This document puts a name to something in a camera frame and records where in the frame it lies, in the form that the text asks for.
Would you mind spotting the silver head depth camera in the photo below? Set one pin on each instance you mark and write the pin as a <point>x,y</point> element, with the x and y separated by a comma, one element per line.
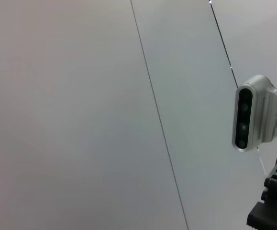
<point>260,112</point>

